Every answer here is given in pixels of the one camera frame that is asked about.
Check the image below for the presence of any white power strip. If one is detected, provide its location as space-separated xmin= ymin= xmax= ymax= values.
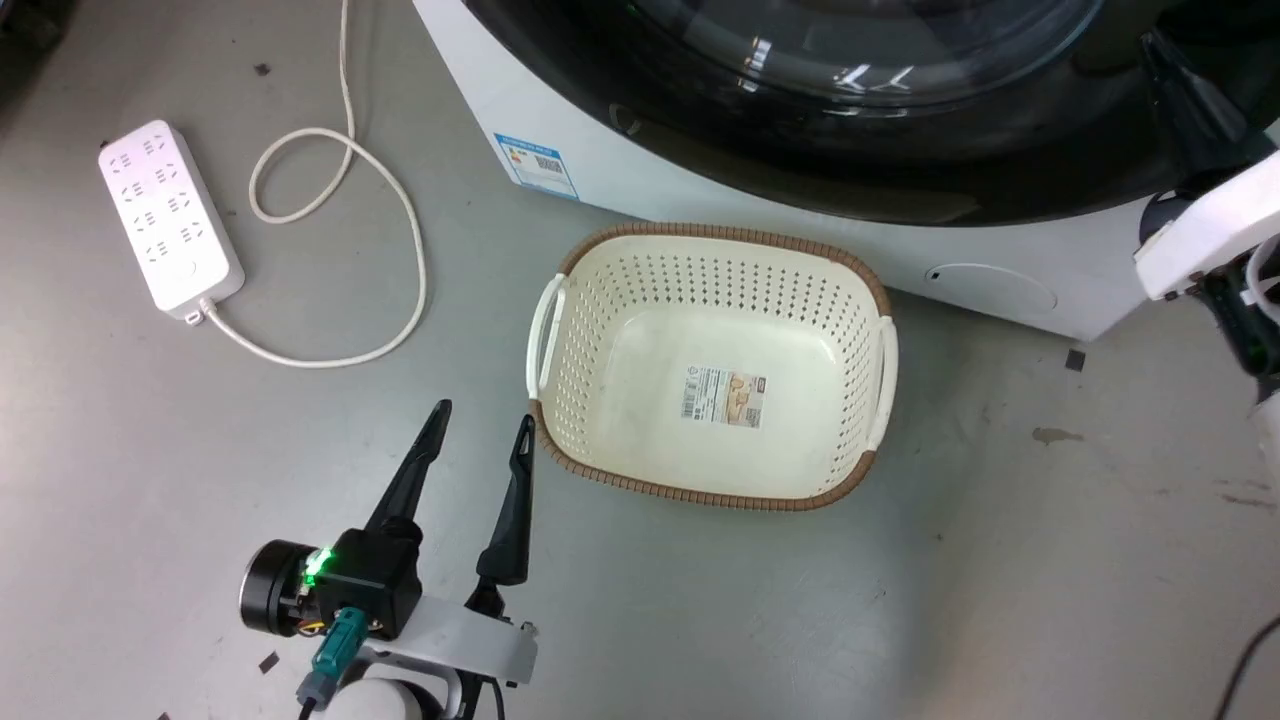
xmin=98 ymin=120 xmax=246 ymax=322

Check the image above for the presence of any cream laundry basket brown rim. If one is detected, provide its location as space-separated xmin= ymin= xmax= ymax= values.
xmin=526 ymin=222 xmax=899 ymax=513

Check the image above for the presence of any paper product label sticker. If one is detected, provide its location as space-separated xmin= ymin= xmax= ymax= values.
xmin=682 ymin=365 xmax=767 ymax=430

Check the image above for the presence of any blue energy label sticker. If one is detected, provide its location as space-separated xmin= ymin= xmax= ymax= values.
xmin=494 ymin=133 xmax=580 ymax=201

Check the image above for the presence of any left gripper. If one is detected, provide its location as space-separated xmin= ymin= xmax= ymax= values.
xmin=239 ymin=399 xmax=541 ymax=691

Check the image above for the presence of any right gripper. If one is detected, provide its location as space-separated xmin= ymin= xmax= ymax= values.
xmin=1134 ymin=32 xmax=1280 ymax=403

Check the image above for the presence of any white washing machine body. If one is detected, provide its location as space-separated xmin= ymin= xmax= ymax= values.
xmin=412 ymin=0 xmax=1183 ymax=343

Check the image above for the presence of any teal cable plug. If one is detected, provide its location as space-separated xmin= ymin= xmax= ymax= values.
xmin=297 ymin=605 xmax=373 ymax=713

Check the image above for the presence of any thin black cable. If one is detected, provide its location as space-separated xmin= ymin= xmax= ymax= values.
xmin=1214 ymin=614 xmax=1280 ymax=720

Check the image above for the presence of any white power cord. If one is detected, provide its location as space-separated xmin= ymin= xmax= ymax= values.
xmin=200 ymin=0 xmax=429 ymax=369

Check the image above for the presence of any black glass washing machine door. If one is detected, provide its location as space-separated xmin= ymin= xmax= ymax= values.
xmin=462 ymin=0 xmax=1280 ymax=227

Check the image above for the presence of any round white filter cover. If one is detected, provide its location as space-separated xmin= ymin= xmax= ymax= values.
xmin=925 ymin=262 xmax=1059 ymax=313

